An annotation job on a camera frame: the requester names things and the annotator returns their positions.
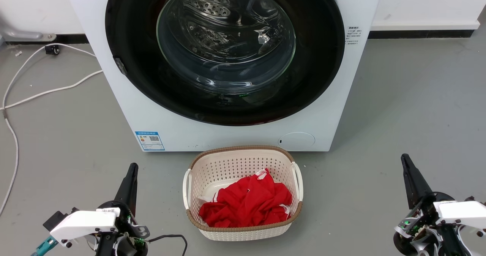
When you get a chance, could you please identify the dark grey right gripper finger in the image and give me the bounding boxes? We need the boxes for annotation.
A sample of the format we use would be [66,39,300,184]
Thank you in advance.
[401,153,434,210]

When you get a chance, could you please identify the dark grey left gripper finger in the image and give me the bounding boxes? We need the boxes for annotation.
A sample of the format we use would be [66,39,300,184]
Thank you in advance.
[115,163,139,215]

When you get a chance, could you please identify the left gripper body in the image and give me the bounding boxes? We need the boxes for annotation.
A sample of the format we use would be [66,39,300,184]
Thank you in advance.
[50,201,150,256]

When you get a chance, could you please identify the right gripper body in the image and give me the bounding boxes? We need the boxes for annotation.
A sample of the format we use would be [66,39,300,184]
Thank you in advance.
[393,192,486,256]

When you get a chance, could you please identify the white front-load washing machine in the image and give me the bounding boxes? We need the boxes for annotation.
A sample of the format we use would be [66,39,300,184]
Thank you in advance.
[62,0,384,152]

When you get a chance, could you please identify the black round glass washer door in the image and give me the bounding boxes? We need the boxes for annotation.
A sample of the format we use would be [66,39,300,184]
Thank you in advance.
[105,0,346,126]

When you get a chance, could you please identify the blue energy label sticker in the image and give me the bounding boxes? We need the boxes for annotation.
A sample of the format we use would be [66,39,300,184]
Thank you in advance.
[135,131,166,151]

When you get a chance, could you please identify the cream plastic laundry basket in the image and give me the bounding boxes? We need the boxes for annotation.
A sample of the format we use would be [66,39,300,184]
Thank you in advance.
[183,145,304,242]

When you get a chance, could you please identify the red garment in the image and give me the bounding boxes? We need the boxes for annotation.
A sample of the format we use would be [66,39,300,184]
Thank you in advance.
[199,168,293,228]

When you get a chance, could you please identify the round white filter cover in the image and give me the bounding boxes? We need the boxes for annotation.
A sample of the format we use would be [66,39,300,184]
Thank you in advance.
[278,132,316,150]

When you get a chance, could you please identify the small text sticker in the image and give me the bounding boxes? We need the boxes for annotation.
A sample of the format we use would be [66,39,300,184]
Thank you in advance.
[346,25,363,48]

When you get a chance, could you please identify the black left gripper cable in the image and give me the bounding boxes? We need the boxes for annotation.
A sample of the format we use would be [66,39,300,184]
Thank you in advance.
[147,234,188,256]

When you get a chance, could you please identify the thin white cable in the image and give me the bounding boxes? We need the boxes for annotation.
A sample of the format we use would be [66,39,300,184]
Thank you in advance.
[0,43,97,215]

